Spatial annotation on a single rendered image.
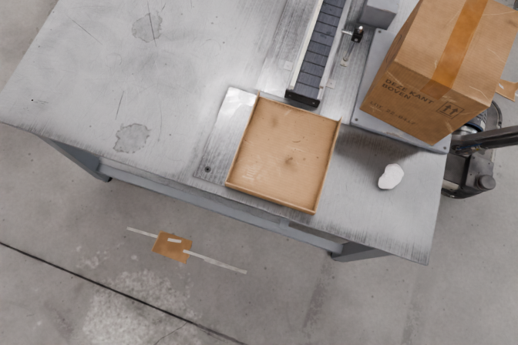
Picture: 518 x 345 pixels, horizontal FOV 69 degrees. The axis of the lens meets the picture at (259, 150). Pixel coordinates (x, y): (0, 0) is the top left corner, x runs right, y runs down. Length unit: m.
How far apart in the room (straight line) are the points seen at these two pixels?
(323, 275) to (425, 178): 0.88
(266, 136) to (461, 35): 0.56
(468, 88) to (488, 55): 0.11
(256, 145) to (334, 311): 1.06
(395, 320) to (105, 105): 1.56
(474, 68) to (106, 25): 1.07
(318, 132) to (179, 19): 0.58
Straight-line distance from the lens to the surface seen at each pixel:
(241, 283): 1.87
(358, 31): 1.16
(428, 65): 0.99
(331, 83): 1.22
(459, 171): 1.98
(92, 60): 1.30
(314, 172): 1.10
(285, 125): 1.13
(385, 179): 1.13
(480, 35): 1.10
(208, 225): 1.89
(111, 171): 1.80
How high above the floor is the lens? 1.87
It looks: 71 degrees down
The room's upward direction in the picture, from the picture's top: 10 degrees clockwise
